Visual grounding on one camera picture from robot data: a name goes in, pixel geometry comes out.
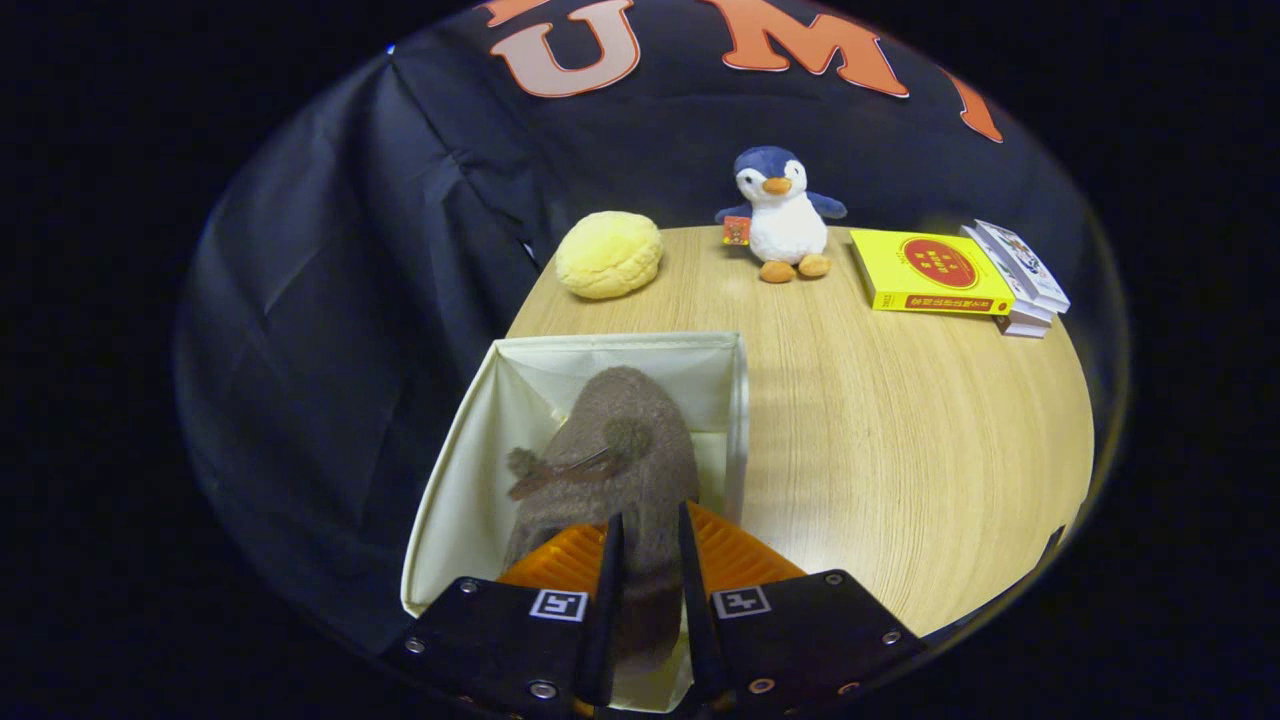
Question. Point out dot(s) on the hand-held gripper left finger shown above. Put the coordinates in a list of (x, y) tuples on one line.
[(605, 630)]

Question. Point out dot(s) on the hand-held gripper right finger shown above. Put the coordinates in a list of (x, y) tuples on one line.
[(700, 630)]

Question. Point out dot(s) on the cream fabric storage box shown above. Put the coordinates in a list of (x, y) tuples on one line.
[(470, 500)]

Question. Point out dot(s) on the brown fuzzy shoe with bow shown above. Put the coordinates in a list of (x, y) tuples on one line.
[(630, 440)]

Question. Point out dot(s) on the yellow bun plush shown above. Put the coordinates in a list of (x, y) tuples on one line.
[(608, 255)]

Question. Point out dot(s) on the blue white penguin plush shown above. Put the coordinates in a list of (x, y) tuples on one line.
[(785, 225)]

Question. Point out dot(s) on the yellow book with red circle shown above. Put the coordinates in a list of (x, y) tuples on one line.
[(930, 270)]

